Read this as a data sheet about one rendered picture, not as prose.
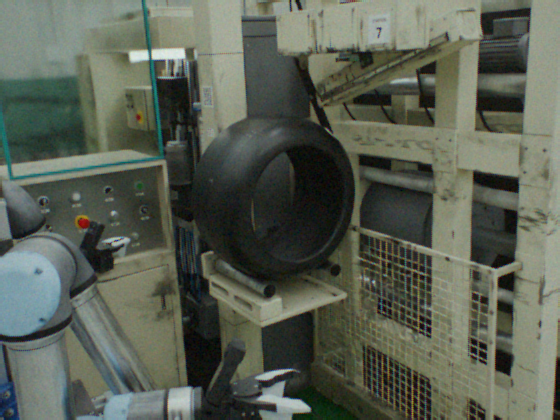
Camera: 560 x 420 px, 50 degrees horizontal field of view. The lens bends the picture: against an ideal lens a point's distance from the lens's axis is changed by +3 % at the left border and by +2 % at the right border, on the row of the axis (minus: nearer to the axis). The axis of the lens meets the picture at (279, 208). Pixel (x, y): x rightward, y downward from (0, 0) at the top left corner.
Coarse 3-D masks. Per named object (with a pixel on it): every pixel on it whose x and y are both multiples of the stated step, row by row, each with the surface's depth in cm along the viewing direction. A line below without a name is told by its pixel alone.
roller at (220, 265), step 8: (216, 264) 216; (224, 264) 213; (224, 272) 212; (232, 272) 207; (240, 272) 204; (240, 280) 202; (248, 280) 198; (256, 280) 195; (256, 288) 194; (264, 288) 190; (272, 288) 191; (272, 296) 192
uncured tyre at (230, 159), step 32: (256, 128) 185; (288, 128) 186; (320, 128) 194; (224, 160) 183; (256, 160) 179; (320, 160) 219; (192, 192) 195; (224, 192) 179; (320, 192) 225; (352, 192) 204; (224, 224) 181; (288, 224) 224; (320, 224) 221; (224, 256) 194; (256, 256) 186; (288, 256) 218; (320, 256) 201
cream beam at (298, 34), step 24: (384, 0) 170; (408, 0) 168; (432, 0) 173; (288, 24) 208; (312, 24) 198; (336, 24) 188; (360, 24) 179; (408, 24) 170; (288, 48) 211; (312, 48) 200; (336, 48) 190; (360, 48) 181; (384, 48) 173; (408, 48) 172
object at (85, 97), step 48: (0, 0) 191; (48, 0) 199; (96, 0) 207; (144, 0) 216; (0, 48) 193; (48, 48) 201; (96, 48) 210; (144, 48) 219; (0, 96) 196; (48, 96) 204; (96, 96) 213; (144, 96) 223; (48, 144) 207; (96, 144) 216; (144, 144) 226
